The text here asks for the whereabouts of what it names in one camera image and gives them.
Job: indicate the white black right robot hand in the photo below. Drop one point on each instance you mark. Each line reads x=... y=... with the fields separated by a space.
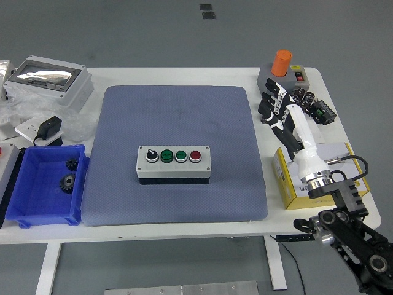
x=307 y=147

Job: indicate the grey four-button control box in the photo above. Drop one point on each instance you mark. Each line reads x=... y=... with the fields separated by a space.
x=173 y=169

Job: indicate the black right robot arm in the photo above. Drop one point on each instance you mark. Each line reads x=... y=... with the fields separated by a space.
x=353 y=233

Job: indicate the black desk control panel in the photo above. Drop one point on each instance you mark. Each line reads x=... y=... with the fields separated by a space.
x=291 y=238

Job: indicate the white yellow cardboard box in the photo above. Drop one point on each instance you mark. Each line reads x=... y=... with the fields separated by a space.
x=337 y=150

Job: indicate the black module with green terminal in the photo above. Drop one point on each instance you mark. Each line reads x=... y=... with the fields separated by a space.
x=324 y=112

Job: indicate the black cylindrical capacitor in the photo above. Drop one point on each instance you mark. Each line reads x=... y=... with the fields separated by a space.
x=305 y=107
x=309 y=99
x=299 y=93

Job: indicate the orange cylinder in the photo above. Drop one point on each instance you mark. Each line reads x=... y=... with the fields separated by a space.
x=281 y=63

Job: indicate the white table leg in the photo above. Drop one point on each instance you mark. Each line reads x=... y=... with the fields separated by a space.
x=276 y=267
x=47 y=267

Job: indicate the dark floor plate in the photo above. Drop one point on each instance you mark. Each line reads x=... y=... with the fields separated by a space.
x=205 y=7
x=208 y=15

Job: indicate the grey-blue table mat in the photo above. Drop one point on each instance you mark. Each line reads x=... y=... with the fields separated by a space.
x=138 y=123

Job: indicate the silver metal plate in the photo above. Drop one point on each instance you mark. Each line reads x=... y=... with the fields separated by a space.
x=184 y=289

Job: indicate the small black gear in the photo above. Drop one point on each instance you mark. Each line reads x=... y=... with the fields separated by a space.
x=72 y=164

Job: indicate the large black gear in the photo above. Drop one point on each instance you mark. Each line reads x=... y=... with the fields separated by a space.
x=67 y=183

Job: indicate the black power adapter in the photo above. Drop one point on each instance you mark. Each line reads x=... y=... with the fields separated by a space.
x=49 y=127

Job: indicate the blue plastic bin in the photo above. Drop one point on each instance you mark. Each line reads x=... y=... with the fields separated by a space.
x=40 y=184

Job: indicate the clear plastic bag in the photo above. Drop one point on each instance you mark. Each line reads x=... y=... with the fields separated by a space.
x=30 y=106

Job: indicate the white socket plate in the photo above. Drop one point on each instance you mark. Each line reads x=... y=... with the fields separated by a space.
x=26 y=129

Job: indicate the white wall switch plate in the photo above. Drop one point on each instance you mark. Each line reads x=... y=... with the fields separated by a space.
x=317 y=132

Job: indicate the grey switch box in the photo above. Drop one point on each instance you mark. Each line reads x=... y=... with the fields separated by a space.
x=296 y=84

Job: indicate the grey enclosure with clear lid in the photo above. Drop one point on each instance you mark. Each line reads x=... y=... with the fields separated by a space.
x=46 y=77

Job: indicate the black rail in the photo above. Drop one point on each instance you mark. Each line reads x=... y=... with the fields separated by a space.
x=12 y=187

